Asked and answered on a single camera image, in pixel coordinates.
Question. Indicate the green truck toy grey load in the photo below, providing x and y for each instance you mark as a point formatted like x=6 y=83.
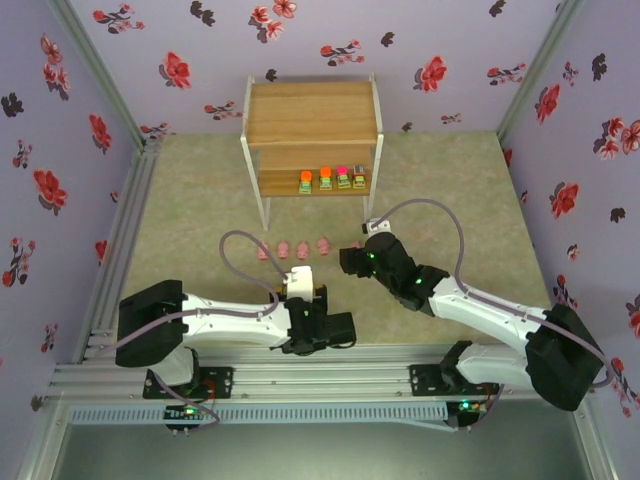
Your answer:
x=358 y=179

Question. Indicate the green truck toy pink load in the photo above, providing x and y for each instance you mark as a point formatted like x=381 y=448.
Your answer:
x=343 y=180

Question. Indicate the green truck toy orange load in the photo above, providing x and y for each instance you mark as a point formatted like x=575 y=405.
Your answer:
x=305 y=186
x=325 y=182

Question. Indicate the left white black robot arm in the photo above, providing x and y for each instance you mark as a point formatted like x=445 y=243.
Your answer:
x=230 y=320

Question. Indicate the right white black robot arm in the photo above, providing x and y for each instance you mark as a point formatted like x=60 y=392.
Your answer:
x=490 y=315

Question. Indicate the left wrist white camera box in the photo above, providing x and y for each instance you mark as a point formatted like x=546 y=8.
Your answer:
x=300 y=282

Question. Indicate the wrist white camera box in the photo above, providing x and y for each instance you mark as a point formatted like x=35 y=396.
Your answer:
x=300 y=282
x=376 y=227

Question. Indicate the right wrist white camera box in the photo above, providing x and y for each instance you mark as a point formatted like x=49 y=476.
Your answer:
x=376 y=227

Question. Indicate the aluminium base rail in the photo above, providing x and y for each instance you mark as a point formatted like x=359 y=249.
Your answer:
x=320 y=375

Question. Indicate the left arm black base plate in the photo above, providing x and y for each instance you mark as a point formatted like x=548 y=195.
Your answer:
x=222 y=382

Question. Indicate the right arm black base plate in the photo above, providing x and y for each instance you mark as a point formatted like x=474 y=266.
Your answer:
x=425 y=380

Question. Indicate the aluminium side rail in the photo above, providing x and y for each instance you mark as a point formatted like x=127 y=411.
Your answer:
x=125 y=225

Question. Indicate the wooden shelf white frame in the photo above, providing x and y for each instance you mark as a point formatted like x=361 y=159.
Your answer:
x=310 y=110

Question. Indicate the aluminium corner post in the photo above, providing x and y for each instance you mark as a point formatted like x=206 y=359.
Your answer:
x=540 y=70
x=95 y=65

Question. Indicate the aluminium lower frame leg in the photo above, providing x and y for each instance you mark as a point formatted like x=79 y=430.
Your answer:
x=40 y=440
x=595 y=440

